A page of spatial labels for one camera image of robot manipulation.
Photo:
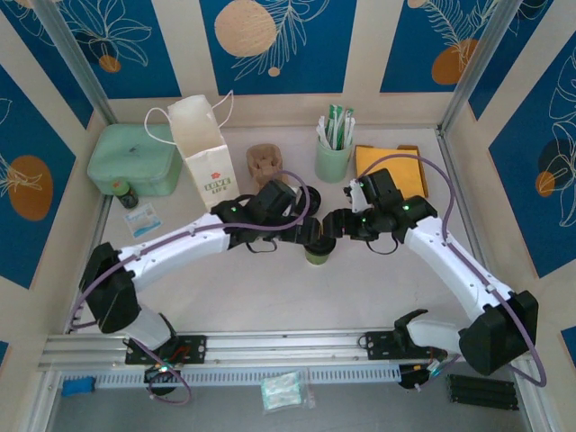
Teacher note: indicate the yellow paper napkin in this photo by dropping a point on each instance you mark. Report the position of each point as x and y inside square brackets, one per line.
[411, 177]

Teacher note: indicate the black plastic cup lid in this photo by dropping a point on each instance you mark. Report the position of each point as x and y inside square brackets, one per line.
[321, 247]
[312, 204]

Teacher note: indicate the white paper bag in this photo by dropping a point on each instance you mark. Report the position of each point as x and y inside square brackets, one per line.
[207, 162]

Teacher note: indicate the green paper cup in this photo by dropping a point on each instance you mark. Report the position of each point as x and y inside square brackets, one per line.
[317, 260]

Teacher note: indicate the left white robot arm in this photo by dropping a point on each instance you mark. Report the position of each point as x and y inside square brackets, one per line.
[180, 247]

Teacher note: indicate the brown cardboard tray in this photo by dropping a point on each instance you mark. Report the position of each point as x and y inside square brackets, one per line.
[425, 180]

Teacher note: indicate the mint green holder cup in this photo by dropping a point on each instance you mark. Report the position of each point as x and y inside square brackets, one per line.
[333, 166]

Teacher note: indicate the white blue sugar packet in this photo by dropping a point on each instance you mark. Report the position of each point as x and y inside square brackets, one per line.
[143, 220]

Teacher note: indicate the small dark glass bottle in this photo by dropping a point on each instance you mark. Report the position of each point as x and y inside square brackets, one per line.
[126, 195]

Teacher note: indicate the mint green lidded case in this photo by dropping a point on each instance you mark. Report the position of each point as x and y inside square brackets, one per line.
[135, 157]

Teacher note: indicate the clear bag of packets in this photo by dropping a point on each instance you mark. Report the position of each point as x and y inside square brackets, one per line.
[281, 390]

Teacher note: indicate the black ribbed block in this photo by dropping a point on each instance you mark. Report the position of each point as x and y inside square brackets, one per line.
[481, 391]

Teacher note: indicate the blue plastic clip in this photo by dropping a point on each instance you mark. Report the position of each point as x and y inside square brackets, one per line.
[78, 387]

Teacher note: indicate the aluminium side rail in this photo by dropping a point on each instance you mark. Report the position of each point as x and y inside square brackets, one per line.
[469, 225]
[104, 220]

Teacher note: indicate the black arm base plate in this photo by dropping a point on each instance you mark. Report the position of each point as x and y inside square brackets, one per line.
[193, 348]
[378, 344]

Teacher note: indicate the aluminium front rail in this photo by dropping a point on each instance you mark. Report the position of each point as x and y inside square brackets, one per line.
[288, 346]

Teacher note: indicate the aluminium frame post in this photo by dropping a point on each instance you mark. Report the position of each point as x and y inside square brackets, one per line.
[73, 54]
[479, 67]

